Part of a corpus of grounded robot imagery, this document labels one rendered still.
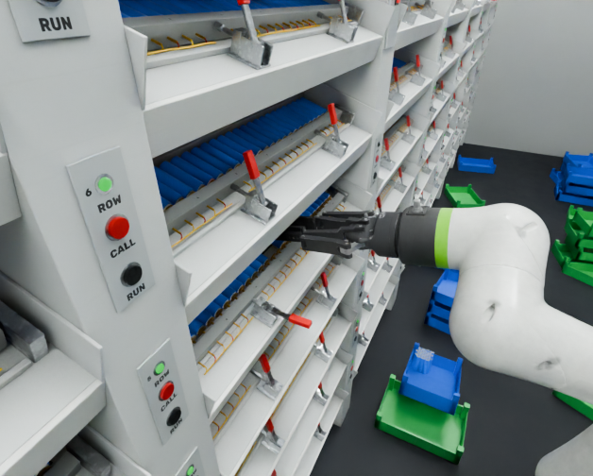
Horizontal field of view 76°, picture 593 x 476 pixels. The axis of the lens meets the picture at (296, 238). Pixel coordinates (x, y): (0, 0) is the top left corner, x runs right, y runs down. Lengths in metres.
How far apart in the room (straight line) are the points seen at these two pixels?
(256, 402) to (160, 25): 0.60
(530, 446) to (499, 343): 1.29
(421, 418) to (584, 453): 0.76
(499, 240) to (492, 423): 1.28
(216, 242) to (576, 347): 0.43
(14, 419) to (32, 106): 0.22
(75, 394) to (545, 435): 1.67
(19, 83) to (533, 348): 0.51
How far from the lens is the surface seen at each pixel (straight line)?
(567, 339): 0.54
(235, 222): 0.49
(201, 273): 0.43
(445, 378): 1.79
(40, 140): 0.26
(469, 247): 0.57
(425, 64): 1.54
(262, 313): 0.61
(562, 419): 1.91
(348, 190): 0.93
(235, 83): 0.39
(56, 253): 0.28
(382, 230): 0.61
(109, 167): 0.29
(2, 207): 0.27
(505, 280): 0.53
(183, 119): 0.35
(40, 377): 0.37
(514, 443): 1.76
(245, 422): 0.74
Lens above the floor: 1.37
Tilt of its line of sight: 33 degrees down
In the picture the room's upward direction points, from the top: straight up
